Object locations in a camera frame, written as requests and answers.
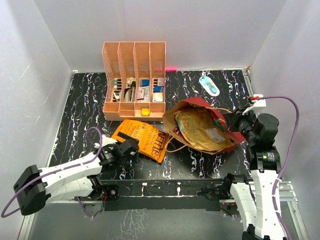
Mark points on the grey black stapler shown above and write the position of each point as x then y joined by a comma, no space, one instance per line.
129,92

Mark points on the white glue stick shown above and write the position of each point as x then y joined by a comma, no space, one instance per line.
115,84

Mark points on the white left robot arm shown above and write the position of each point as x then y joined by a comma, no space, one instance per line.
79,178

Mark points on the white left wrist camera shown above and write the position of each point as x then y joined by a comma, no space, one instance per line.
105,141

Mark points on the blue white packaged item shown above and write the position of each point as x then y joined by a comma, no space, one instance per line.
210,87

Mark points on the peach plastic desk organizer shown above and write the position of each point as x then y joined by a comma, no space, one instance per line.
136,78

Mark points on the yellow grey stamp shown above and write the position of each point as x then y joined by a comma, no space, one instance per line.
145,111

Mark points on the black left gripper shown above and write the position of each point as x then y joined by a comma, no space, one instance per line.
122,135

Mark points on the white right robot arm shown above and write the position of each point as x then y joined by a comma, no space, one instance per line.
258,206

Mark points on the gold snack packet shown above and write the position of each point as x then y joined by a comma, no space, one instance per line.
201,130

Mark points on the white flat box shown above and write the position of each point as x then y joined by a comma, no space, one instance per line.
157,97

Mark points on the red snack packet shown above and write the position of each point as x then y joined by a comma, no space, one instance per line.
177,131

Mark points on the blue grey eraser back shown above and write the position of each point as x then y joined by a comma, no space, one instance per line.
144,82

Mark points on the red brown paper bag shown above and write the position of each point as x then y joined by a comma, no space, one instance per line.
169,122

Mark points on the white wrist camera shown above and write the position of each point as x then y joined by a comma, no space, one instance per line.
256,103
105,141

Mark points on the white red small box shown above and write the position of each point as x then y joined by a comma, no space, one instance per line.
161,81

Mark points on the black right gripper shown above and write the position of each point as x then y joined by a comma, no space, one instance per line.
229,118

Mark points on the blue grey eraser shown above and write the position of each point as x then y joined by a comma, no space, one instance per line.
144,82
158,89

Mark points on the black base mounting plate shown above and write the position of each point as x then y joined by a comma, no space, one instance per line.
200,194

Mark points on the orange snack packet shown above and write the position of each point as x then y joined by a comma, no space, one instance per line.
151,141

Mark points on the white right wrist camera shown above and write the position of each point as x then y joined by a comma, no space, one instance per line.
256,103

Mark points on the white red label packet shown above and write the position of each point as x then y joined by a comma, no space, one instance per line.
143,94

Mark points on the blue grey eraser right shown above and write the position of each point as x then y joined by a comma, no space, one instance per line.
158,89

